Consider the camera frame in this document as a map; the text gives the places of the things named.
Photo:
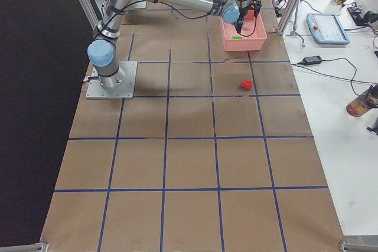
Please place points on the red block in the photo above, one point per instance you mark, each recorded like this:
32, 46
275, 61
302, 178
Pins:
246, 85

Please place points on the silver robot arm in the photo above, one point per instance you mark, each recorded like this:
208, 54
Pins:
102, 50

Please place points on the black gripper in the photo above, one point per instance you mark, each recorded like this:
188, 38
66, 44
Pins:
243, 14

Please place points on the pink plastic box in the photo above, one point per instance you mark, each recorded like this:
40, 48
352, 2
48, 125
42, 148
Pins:
253, 33

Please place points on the amber drink bottle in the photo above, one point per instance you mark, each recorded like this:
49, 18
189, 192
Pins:
366, 101

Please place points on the blue teach pendant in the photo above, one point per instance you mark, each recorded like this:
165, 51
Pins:
327, 29

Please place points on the black power adapter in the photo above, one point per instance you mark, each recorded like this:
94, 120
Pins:
312, 60

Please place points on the brown paper table mat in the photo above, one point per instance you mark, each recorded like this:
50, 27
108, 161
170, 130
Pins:
193, 162

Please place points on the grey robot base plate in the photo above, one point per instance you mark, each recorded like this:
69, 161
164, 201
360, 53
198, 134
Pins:
121, 85

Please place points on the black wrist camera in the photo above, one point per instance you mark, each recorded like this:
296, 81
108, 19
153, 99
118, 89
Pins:
256, 6

